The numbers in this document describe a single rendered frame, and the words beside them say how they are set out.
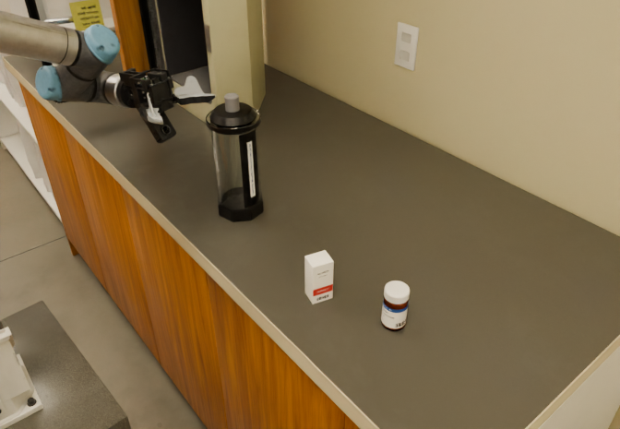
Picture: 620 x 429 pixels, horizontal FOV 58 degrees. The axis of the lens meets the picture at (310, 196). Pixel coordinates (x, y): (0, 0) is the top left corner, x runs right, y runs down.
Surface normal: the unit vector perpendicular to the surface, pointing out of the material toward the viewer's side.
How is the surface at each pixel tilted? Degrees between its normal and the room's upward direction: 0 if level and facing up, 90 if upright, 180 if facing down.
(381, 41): 90
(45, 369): 0
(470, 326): 0
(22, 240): 0
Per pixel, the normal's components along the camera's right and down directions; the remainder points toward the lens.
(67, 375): 0.00, -0.83
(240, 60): 0.63, 0.44
